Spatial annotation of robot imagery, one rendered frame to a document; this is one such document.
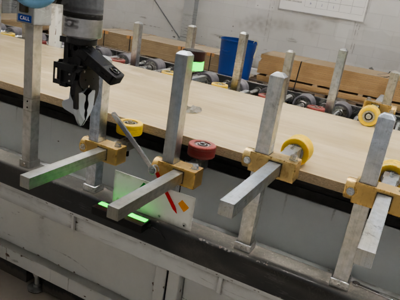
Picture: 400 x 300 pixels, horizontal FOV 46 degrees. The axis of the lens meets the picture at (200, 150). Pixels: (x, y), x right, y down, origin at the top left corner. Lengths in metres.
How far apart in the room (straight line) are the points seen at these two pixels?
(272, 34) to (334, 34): 1.05
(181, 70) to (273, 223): 0.54
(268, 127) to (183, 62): 0.27
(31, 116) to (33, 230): 0.68
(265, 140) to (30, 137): 0.77
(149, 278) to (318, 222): 0.70
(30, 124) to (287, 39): 7.13
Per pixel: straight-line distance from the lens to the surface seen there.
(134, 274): 1.81
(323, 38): 8.27
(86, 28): 1.11
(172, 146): 1.23
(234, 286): 1.33
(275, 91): 1.09
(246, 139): 1.46
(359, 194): 1.09
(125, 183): 1.34
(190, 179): 1.22
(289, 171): 1.11
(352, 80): 6.94
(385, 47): 8.17
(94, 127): 1.37
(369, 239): 0.86
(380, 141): 1.06
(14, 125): 1.93
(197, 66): 1.22
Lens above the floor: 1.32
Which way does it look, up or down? 19 degrees down
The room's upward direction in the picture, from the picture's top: 9 degrees clockwise
